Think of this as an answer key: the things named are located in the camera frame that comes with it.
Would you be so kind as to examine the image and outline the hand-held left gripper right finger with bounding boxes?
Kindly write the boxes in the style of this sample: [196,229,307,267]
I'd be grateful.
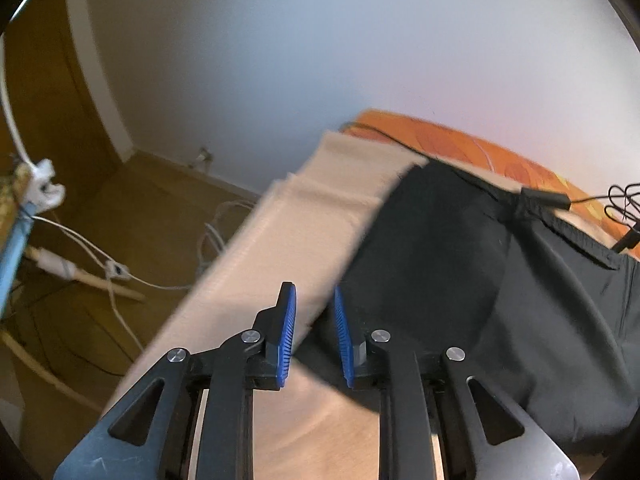
[333,285,581,480]

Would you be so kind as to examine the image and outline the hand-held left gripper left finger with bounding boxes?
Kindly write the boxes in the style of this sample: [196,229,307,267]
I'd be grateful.
[52,282,301,480]

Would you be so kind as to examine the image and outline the black pants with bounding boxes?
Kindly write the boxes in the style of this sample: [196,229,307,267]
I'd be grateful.
[295,162,640,456]

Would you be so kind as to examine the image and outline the beige bed sheet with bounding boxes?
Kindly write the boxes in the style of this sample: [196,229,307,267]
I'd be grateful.
[102,130,621,480]

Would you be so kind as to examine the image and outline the wooden stick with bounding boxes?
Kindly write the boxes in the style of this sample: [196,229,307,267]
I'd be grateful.
[25,247,147,304]
[0,332,103,412]

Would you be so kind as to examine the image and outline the orange patterned blanket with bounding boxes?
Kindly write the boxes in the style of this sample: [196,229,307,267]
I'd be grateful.
[345,109,640,261]

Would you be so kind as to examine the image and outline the blue pole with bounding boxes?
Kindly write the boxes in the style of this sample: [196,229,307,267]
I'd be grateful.
[0,205,36,321]

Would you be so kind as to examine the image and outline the white plastic clamp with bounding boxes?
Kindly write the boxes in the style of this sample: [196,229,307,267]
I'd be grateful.
[20,159,66,211]

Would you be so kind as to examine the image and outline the wooden door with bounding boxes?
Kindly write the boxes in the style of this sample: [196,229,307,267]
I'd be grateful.
[0,0,136,173]

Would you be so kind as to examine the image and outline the white cable bundle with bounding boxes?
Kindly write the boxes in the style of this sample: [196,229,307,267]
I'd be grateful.
[197,200,257,281]

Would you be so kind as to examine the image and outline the white cable with inline switch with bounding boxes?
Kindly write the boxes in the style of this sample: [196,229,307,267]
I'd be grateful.
[30,215,196,353]

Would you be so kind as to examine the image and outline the thin black floor cable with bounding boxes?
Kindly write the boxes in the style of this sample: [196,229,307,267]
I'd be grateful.
[20,305,128,377]

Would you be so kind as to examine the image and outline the black cable with connector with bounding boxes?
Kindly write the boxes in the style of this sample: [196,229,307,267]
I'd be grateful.
[342,121,573,211]

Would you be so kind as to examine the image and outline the tangled black cable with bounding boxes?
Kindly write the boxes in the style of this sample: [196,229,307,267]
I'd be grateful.
[570,184,640,253]

